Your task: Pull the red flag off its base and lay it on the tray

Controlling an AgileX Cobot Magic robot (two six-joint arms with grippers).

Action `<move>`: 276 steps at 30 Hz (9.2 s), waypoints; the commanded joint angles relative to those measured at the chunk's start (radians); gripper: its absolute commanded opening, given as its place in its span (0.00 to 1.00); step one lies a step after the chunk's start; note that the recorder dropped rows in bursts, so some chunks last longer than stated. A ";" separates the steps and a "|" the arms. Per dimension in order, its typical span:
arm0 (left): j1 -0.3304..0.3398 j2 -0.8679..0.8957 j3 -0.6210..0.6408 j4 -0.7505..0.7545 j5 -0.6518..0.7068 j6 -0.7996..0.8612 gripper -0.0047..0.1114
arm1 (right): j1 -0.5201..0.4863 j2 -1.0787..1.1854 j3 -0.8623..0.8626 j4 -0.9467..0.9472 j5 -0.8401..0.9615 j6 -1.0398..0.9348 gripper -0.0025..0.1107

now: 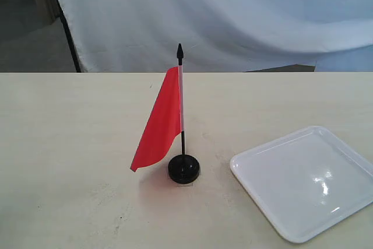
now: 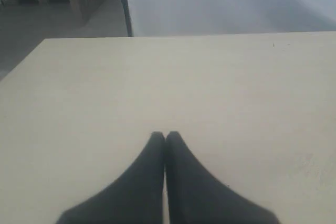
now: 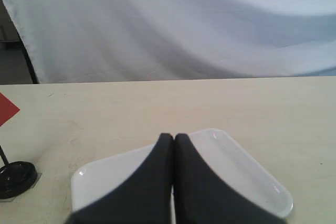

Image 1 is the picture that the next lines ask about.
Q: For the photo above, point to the red flag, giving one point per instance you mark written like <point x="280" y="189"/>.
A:
<point x="165" y="121"/>

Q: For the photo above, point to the white backdrop cloth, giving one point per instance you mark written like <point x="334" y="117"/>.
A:
<point x="220" y="35"/>

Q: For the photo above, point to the black backdrop stand pole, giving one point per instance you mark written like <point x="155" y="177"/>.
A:
<point x="69" y="39"/>

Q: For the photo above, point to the white square plastic tray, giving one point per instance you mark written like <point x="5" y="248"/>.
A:
<point x="305" y="182"/>

